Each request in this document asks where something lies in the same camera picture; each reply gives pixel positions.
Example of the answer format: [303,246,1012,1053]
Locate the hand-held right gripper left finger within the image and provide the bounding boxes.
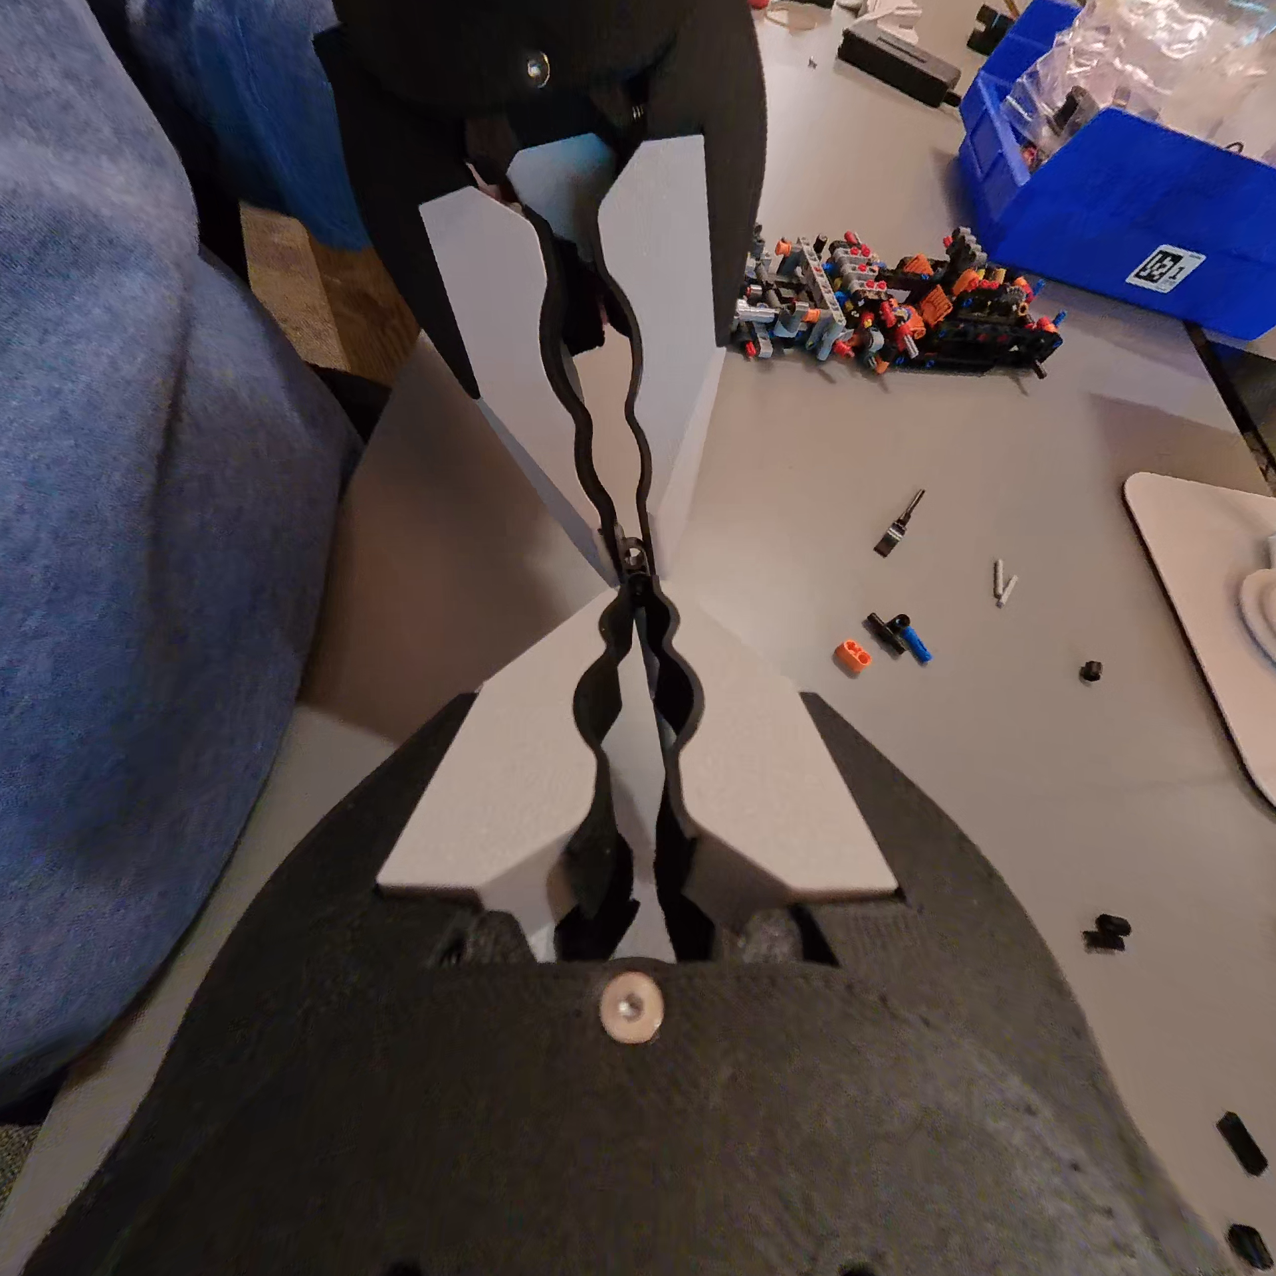
[376,587,640,963]

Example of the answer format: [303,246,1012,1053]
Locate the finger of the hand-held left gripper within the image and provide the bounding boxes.
[417,184,628,591]
[596,132,731,571]

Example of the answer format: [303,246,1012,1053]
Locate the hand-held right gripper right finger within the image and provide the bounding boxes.
[643,584,901,963]

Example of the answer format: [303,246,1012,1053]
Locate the person's left forearm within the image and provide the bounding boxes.
[125,0,376,255]

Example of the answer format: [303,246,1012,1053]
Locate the lego car chassis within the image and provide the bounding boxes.
[728,223,1064,380]

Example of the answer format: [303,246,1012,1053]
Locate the black lego axle with lever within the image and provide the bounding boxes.
[874,489,927,559]

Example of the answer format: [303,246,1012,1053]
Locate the black lego tile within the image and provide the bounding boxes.
[1216,1111,1270,1177]

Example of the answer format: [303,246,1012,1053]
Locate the black power adapter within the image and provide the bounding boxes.
[837,24,963,110]

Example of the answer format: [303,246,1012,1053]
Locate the small blue parts bin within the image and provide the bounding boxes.
[956,0,1099,201]

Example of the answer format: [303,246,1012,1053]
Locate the blue bin with square tag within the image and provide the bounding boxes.
[982,105,1276,340]

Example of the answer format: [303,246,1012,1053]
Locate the white rounded pad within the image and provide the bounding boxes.
[1123,471,1276,808]

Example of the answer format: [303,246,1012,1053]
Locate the white stand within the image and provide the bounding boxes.
[1238,533,1276,670]

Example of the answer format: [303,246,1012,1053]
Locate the clear plastic bags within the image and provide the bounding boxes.
[1012,0,1276,166]

